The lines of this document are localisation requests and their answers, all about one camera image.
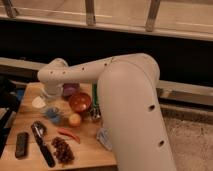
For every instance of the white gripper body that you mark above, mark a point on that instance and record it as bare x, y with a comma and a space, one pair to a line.
52, 91

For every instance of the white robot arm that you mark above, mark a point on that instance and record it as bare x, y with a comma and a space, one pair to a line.
126, 89

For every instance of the blue plastic cup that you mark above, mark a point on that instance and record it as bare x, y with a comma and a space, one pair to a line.
53, 114

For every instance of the purple bowl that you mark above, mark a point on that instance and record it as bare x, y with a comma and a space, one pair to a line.
69, 89

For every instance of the red bowl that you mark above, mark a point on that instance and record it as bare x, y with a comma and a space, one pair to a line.
80, 102

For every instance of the red chili pepper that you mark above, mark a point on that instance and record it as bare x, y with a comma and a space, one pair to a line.
66, 132

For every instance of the wooden cutting board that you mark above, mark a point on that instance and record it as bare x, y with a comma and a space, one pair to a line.
88, 154

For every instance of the green plastic tray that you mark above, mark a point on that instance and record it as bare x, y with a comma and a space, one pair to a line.
94, 95

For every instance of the small dark metal object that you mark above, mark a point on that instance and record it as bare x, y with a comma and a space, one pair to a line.
95, 114

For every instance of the black remote control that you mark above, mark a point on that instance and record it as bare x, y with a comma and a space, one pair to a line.
21, 145

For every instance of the dark grape bunch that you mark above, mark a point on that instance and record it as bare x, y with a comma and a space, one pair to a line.
63, 151

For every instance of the blue grey cloth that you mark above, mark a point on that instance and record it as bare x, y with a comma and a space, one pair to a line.
102, 137

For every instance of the black handled peeler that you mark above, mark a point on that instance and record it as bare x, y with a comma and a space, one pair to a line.
39, 130

